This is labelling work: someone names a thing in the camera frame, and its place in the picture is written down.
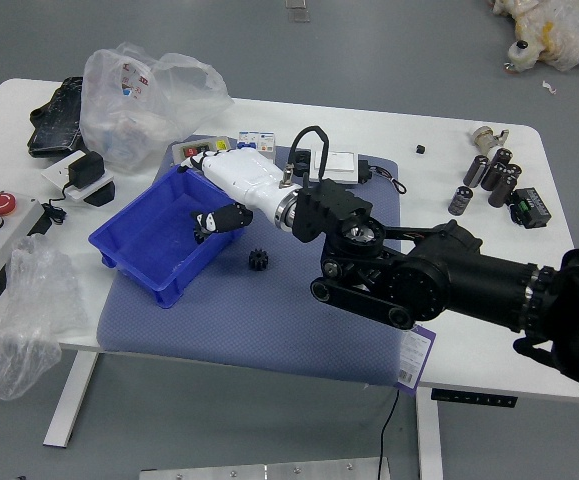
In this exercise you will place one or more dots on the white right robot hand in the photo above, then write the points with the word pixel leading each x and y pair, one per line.
pixel 244 172

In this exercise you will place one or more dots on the small black gear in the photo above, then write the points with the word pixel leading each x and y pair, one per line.
pixel 257 259

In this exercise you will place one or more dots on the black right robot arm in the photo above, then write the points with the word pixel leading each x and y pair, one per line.
pixel 444 280

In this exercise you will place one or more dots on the black hex nut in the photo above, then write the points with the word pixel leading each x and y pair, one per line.
pixel 301 159

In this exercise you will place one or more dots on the blue plastic box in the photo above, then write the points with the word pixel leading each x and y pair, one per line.
pixel 139 245

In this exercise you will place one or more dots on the white circuit breaker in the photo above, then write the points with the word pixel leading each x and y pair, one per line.
pixel 256 140

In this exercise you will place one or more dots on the large clear plastic bag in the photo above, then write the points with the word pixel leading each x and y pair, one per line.
pixel 119 115

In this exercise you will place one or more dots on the blue-grey cushion mat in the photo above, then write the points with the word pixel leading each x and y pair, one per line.
pixel 269 325

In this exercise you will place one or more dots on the black power adapter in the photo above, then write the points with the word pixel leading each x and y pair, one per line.
pixel 85 170

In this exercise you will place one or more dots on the dark cylindrical capacitor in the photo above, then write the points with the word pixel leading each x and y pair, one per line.
pixel 492 176
pixel 501 156
pixel 475 171
pixel 461 201
pixel 513 171
pixel 501 190

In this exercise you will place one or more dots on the beige metal connector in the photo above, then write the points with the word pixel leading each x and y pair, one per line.
pixel 484 137

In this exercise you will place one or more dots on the purple and white label tag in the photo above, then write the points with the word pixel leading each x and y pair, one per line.
pixel 414 360

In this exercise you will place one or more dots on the crumpled clear plastic wrap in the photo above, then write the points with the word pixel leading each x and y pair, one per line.
pixel 29 310

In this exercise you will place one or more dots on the white table leg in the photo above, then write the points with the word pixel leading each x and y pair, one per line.
pixel 69 400
pixel 429 440

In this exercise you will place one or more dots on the black module with green terminals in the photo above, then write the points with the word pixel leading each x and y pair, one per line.
pixel 531 206

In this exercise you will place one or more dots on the white paper scrap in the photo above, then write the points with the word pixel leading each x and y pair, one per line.
pixel 549 87

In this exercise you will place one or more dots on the black table control panel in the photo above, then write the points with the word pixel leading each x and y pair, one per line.
pixel 474 398

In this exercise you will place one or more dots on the plastic-wrapped plush toy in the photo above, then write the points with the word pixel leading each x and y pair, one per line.
pixel 559 30

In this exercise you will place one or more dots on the grey two-button switch box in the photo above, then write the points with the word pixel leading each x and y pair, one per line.
pixel 194 149

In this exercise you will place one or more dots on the white wall switch panel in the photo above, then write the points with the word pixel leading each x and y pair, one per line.
pixel 341 162

